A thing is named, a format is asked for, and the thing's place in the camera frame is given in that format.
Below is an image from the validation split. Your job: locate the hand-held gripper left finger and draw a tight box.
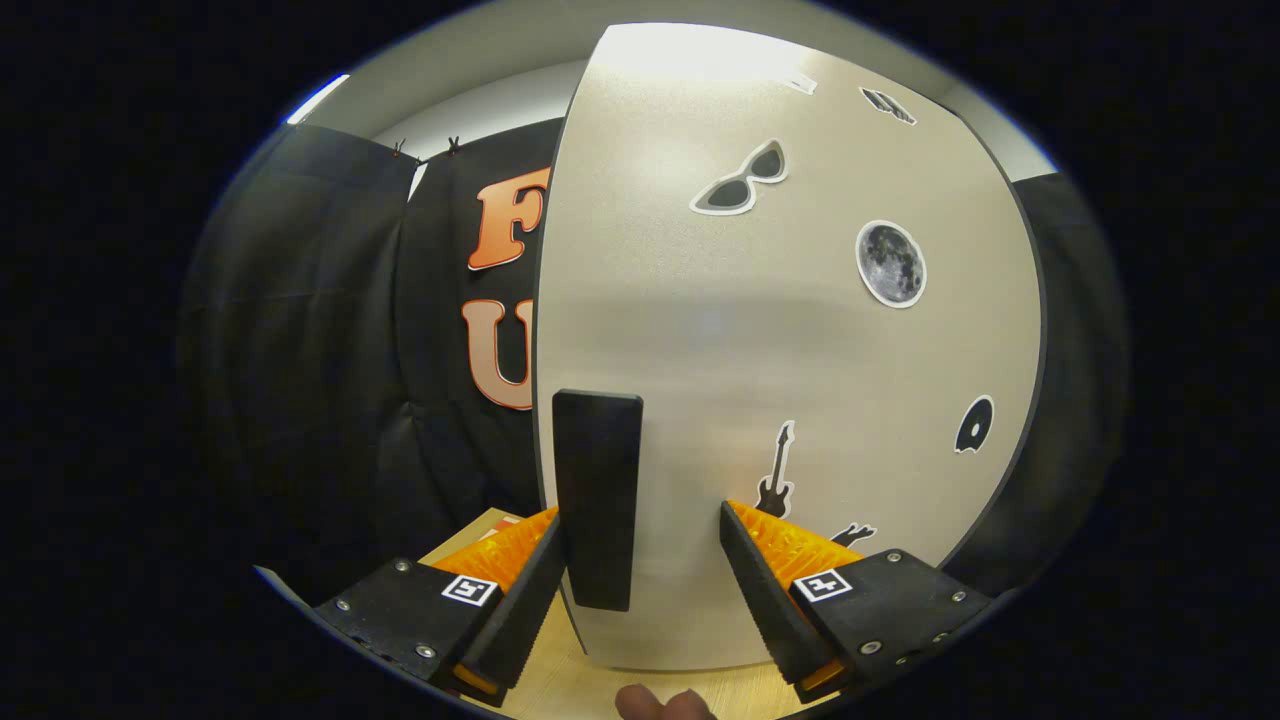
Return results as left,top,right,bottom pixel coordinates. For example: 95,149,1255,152
315,505,569,707

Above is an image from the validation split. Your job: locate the beige shoe cabinet door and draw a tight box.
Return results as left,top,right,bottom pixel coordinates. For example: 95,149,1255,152
536,22,1041,673

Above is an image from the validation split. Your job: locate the black door handle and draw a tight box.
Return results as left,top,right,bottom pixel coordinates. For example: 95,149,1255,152
552,389,644,612

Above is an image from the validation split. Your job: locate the cream and orange cover book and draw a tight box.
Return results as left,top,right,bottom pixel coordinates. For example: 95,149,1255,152
478,508,536,541

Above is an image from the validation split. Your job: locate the narrow ceiling light strip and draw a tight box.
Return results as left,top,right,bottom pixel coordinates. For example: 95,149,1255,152
287,74,351,125

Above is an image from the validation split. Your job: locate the black backdrop cloth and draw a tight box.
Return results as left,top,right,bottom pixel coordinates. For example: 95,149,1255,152
180,120,1131,601

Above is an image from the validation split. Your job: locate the dark grey shoe cabinet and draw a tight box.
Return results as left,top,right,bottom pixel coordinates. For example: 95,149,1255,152
533,22,1051,673

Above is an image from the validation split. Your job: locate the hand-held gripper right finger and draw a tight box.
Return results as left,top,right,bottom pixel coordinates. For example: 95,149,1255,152
720,498,997,703

